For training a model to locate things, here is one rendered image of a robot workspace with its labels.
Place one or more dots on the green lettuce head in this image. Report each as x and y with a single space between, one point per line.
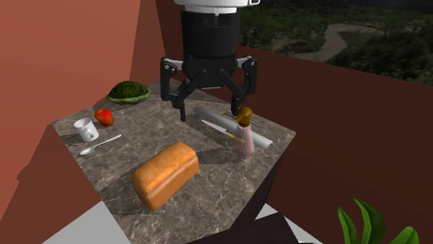
129 91

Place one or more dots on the white mug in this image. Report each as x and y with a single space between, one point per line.
86 128

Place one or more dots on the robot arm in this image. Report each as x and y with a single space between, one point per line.
209 4

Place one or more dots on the pink spray bottle brown top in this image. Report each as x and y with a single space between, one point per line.
245 140

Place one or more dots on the grey paper roll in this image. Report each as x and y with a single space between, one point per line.
216 119

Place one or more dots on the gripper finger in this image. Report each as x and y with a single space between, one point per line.
250 76
165 79

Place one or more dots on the red apple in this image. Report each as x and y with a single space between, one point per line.
104 117

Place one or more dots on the green leafy plant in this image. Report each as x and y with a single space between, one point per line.
372 224

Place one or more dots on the brown bread loaf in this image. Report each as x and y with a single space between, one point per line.
164 174

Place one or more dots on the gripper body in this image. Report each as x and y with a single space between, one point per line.
209 40

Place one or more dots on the silver spoon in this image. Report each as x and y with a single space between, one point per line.
88 149

